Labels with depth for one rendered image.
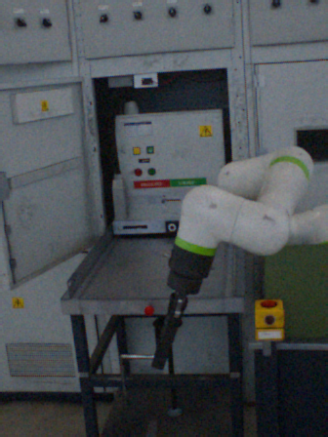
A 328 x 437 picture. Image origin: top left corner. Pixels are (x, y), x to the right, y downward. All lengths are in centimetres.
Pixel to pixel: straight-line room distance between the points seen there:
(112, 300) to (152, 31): 112
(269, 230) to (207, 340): 158
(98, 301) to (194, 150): 87
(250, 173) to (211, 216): 44
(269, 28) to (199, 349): 147
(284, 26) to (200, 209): 134
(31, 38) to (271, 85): 100
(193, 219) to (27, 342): 182
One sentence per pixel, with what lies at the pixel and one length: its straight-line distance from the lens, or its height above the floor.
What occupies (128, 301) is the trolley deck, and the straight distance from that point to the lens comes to 189.
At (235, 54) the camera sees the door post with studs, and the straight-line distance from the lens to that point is 238.
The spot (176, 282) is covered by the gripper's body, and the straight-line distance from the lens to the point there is 122.
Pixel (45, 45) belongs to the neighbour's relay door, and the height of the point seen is 172.
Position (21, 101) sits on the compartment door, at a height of 151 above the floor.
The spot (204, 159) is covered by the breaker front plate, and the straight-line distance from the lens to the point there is 246.
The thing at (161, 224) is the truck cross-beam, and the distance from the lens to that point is 253.
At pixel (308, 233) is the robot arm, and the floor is 102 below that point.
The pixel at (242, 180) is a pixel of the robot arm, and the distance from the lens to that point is 158.
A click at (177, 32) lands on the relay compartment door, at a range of 238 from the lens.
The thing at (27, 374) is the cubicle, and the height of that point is 16.
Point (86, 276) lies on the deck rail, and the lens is 213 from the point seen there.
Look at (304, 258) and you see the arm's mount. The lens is 169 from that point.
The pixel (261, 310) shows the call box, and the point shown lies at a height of 90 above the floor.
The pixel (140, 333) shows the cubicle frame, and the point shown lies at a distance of 271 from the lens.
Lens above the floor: 157
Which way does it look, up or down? 14 degrees down
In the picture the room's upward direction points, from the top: 4 degrees counter-clockwise
